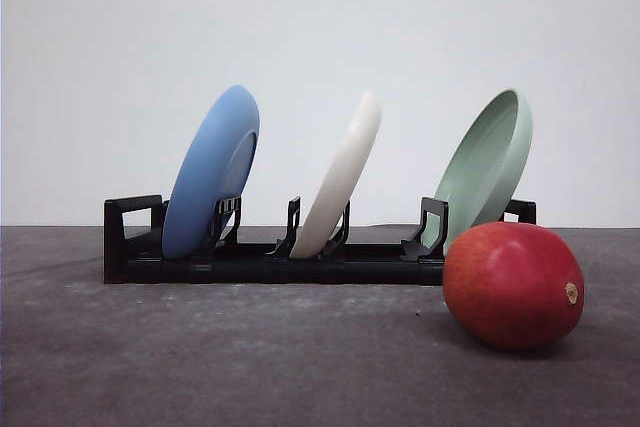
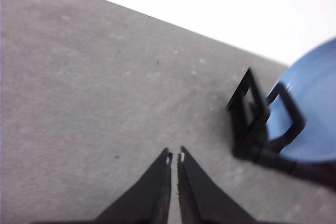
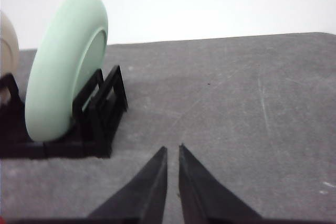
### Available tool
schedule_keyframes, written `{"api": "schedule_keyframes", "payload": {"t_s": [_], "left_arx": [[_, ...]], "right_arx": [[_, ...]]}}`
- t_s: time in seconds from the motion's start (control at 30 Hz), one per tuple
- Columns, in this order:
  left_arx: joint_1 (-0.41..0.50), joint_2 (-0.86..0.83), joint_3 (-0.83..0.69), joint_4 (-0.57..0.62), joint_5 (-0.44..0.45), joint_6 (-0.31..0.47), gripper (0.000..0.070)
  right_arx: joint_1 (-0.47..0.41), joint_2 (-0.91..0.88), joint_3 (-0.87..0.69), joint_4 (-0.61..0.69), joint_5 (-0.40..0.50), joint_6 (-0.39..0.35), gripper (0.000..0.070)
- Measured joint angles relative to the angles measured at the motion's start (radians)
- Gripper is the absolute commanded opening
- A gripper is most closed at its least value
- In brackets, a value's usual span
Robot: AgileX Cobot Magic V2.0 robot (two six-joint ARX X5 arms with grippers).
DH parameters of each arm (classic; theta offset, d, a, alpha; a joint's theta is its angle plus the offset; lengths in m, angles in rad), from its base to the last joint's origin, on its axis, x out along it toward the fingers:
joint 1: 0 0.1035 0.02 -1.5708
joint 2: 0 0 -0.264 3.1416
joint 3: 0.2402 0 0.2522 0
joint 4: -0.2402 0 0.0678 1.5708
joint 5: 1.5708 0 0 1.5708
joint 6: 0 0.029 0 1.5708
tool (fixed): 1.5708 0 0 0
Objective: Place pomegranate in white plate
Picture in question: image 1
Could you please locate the white plate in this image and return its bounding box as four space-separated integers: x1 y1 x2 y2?
290 91 382 258

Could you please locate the blue plate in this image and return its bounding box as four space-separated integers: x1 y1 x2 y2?
162 85 261 260

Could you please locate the light green plate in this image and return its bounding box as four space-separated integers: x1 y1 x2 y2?
422 89 533 255

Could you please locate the black plastic dish rack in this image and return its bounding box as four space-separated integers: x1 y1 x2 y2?
104 194 537 284

